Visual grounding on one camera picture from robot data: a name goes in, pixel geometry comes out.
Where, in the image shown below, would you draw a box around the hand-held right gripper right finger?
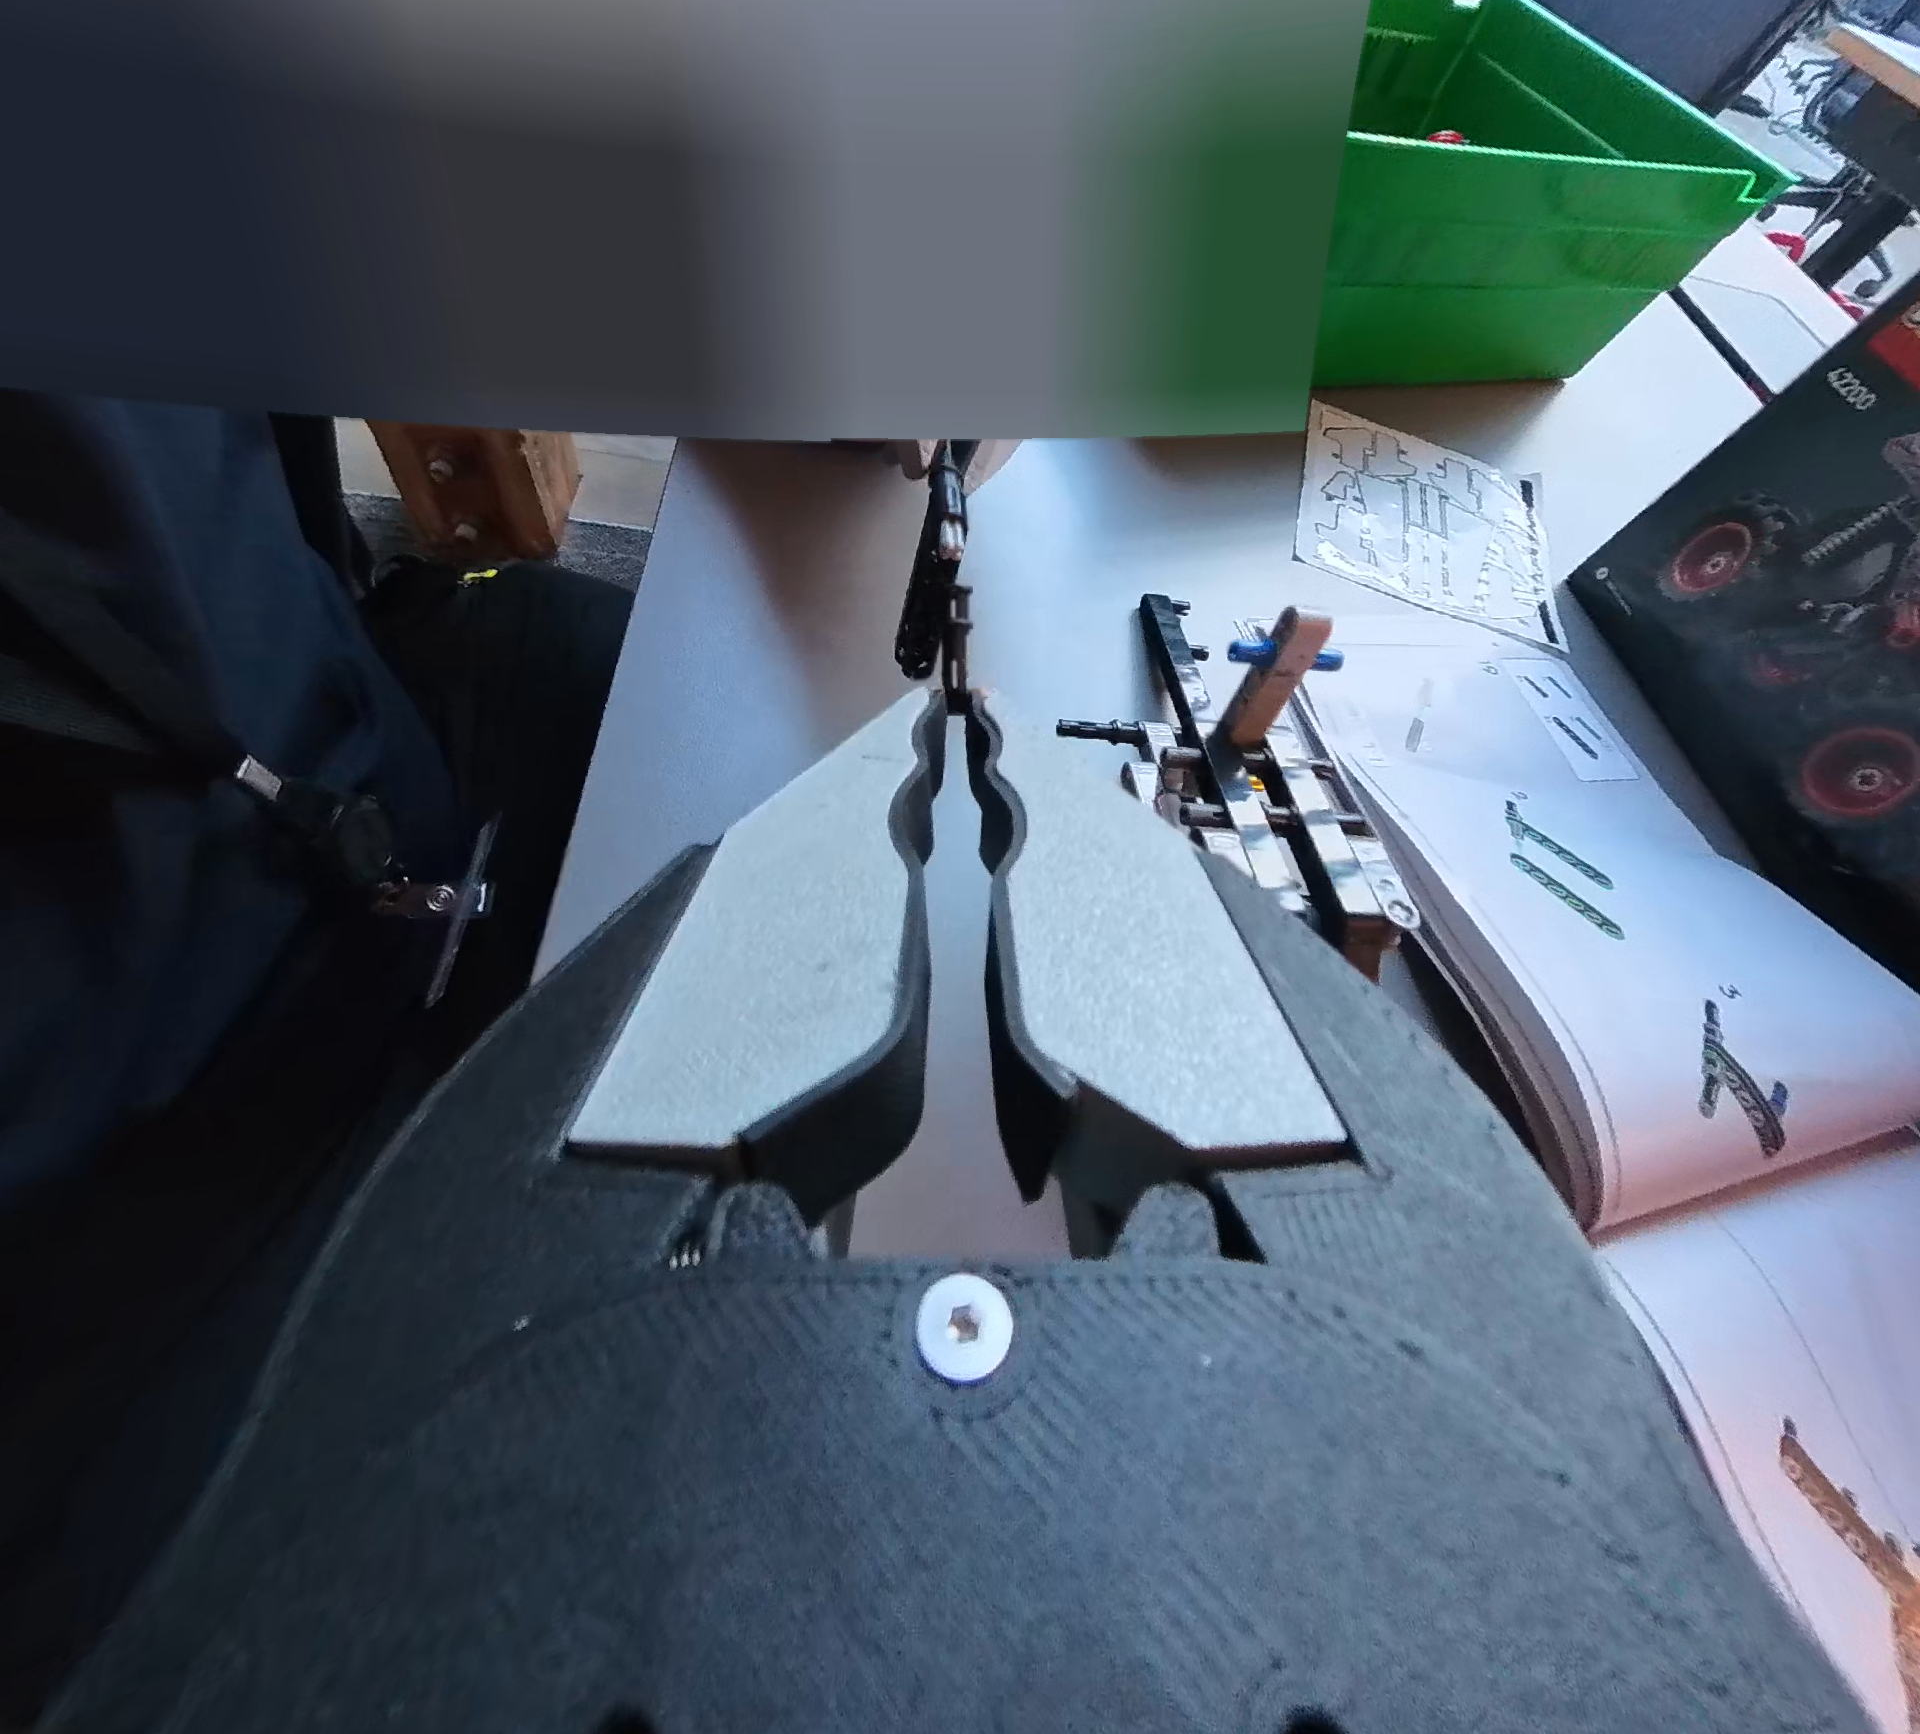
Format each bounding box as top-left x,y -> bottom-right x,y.
965,693 -> 1350,1206

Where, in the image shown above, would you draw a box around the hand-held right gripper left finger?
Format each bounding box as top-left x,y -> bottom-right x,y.
563,686 -> 941,1223

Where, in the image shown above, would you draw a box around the small black lego pin piece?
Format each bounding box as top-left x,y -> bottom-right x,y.
893,438 -> 979,720

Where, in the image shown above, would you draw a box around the black and grey lego assembly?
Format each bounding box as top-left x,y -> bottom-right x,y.
1056,592 -> 1422,983

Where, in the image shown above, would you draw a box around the open lego instruction booklet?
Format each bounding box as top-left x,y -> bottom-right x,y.
1290,617 -> 1920,1734

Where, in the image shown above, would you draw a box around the large lego box red wheels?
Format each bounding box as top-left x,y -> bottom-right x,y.
1559,276 -> 1920,990

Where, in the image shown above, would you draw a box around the badge reel clip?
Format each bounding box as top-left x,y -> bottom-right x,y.
231,750 -> 506,1012

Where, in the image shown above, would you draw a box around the black bag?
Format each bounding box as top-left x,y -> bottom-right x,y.
365,559 -> 635,854

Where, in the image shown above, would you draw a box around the white sticker sheet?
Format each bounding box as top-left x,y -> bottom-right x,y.
1290,396 -> 1571,652

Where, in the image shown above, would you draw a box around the wooden table leg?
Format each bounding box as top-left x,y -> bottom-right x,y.
365,420 -> 583,565

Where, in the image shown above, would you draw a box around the green plastic bin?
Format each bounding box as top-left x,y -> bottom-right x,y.
1310,0 -> 1798,390

